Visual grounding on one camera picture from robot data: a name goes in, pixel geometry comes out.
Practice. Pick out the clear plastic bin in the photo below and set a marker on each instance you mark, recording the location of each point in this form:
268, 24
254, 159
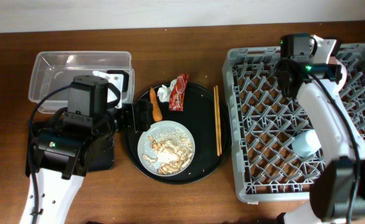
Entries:
56, 69

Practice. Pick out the rectangular black tray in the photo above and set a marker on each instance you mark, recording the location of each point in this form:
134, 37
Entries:
104, 161

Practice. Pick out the red snack wrapper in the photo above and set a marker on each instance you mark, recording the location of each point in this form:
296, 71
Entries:
176, 101

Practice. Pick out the grey plate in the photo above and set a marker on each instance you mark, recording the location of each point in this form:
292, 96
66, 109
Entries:
166, 148

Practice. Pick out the grey dishwasher rack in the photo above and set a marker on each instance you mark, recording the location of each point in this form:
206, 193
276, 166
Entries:
263, 124

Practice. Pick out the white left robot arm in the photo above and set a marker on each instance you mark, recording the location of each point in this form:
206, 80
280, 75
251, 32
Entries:
60, 154

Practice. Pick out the orange carrot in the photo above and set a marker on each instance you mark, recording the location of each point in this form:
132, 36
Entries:
157, 116

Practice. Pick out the white tissue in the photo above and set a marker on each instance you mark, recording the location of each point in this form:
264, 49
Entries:
164, 94

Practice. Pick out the wooden chopstick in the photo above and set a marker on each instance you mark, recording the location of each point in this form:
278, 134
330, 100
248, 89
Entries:
218, 120

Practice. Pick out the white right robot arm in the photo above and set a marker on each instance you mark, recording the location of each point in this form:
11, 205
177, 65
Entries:
309, 72

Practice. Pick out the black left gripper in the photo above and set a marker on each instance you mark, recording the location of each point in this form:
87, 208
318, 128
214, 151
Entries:
131, 122

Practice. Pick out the light blue plastic cup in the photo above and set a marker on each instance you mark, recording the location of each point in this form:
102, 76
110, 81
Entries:
306, 143

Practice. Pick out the rice and food scraps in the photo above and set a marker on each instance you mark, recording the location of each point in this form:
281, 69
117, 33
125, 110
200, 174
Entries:
170, 152

